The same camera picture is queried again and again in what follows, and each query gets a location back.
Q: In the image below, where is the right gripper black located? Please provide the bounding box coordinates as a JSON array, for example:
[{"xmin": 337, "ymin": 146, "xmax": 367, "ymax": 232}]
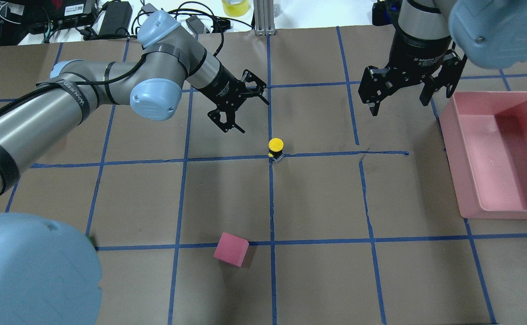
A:
[{"xmin": 358, "ymin": 34, "xmax": 467, "ymax": 116}]

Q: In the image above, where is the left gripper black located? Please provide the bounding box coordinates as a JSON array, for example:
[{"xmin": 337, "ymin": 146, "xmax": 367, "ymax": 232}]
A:
[{"xmin": 203, "ymin": 69, "xmax": 270, "ymax": 134}]

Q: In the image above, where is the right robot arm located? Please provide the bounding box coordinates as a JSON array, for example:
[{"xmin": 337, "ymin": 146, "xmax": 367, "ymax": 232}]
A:
[{"xmin": 358, "ymin": 0, "xmax": 527, "ymax": 116}]

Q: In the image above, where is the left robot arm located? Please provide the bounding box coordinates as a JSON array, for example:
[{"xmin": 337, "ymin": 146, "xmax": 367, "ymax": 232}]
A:
[{"xmin": 0, "ymin": 10, "xmax": 266, "ymax": 325}]

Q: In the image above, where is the yellow tape roll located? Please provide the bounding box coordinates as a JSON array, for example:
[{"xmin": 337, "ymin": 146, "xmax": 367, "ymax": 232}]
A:
[{"xmin": 222, "ymin": 0, "xmax": 250, "ymax": 17}]

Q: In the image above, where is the pink plastic bin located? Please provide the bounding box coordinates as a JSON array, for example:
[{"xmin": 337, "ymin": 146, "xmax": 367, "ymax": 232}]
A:
[{"xmin": 439, "ymin": 91, "xmax": 527, "ymax": 220}]

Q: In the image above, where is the black power adapter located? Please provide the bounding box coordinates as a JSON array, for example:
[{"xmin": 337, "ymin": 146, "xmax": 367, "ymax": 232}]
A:
[{"xmin": 98, "ymin": 0, "xmax": 132, "ymax": 37}]

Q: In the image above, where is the green foam cube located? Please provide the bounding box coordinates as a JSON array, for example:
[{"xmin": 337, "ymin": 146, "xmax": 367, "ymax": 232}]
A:
[{"xmin": 87, "ymin": 235, "xmax": 97, "ymax": 248}]

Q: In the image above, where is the black electronics box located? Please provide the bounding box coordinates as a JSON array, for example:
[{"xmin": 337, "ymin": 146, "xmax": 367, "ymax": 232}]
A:
[{"xmin": 21, "ymin": 0, "xmax": 99, "ymax": 35}]

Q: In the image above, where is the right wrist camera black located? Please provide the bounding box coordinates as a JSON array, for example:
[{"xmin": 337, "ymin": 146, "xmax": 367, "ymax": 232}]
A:
[{"xmin": 371, "ymin": 0, "xmax": 402, "ymax": 27}]

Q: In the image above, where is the aluminium frame post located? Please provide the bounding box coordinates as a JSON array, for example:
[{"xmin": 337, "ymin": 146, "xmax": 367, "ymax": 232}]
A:
[{"xmin": 253, "ymin": 0, "xmax": 276, "ymax": 36}]

